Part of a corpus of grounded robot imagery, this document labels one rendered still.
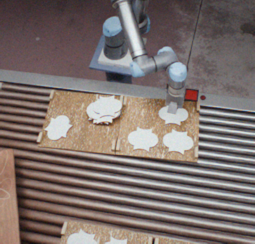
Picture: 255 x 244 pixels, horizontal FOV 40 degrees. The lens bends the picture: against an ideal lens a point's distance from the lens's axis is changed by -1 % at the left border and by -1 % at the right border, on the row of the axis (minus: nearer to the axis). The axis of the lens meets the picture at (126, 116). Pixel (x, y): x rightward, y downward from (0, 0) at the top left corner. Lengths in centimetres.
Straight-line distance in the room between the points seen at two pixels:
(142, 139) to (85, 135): 30
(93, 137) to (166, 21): 203
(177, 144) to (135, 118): 26
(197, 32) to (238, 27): 41
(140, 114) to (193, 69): 145
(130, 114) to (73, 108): 32
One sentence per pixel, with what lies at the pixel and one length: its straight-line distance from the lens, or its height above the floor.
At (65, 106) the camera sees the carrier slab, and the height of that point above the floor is 94.
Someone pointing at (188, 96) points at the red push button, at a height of 93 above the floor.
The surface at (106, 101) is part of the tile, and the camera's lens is 188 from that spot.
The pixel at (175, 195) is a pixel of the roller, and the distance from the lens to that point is 174.
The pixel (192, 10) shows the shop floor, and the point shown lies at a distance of 378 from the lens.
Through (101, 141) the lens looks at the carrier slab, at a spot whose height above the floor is 94.
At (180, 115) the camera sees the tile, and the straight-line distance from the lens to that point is 190.
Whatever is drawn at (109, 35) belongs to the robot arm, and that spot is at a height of 109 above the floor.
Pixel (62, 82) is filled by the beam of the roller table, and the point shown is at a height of 92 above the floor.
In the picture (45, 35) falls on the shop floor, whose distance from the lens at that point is 369.
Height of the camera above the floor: 258
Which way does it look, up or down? 60 degrees down
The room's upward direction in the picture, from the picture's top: 7 degrees counter-clockwise
